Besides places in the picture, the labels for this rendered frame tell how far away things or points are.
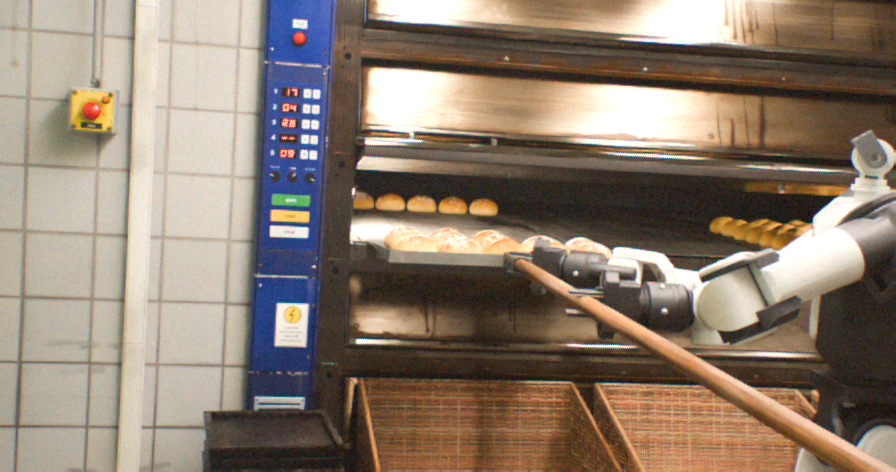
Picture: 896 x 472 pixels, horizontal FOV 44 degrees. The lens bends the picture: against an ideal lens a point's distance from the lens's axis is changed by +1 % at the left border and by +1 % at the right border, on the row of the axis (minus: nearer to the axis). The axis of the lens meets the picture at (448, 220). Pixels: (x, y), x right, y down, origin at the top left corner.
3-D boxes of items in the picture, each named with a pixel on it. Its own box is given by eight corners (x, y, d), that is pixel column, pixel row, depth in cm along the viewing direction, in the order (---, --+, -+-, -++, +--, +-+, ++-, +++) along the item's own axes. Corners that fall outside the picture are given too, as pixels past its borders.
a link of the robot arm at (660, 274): (610, 248, 235) (671, 257, 236) (604, 289, 234) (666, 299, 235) (618, 246, 228) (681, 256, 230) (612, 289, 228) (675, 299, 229)
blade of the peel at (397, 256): (625, 271, 253) (626, 259, 253) (388, 262, 241) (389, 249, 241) (575, 248, 288) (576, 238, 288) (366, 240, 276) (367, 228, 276)
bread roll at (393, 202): (376, 210, 360) (377, 193, 360) (373, 208, 367) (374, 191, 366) (406, 211, 362) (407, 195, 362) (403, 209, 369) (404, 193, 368)
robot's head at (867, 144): (898, 163, 200) (876, 126, 201) (903, 164, 192) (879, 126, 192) (865, 181, 202) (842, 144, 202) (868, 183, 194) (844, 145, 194)
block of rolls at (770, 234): (704, 231, 365) (706, 214, 365) (840, 238, 374) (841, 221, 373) (794, 256, 306) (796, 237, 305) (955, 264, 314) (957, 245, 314)
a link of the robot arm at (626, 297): (610, 273, 192) (678, 277, 193) (598, 265, 201) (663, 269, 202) (604, 344, 193) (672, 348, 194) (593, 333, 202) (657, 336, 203)
